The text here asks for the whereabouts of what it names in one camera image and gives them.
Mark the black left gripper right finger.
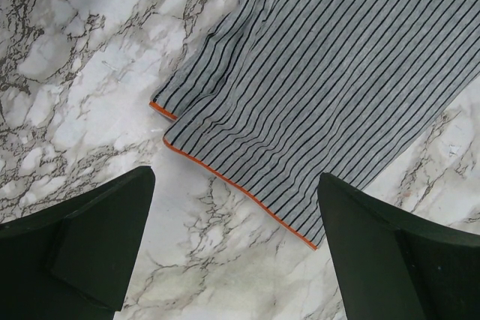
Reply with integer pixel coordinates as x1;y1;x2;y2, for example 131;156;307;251
317;173;479;319

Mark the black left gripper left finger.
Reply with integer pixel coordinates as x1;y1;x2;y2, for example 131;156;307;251
1;166;155;319

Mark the grey striped underwear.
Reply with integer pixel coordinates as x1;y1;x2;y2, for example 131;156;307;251
150;0;479;248

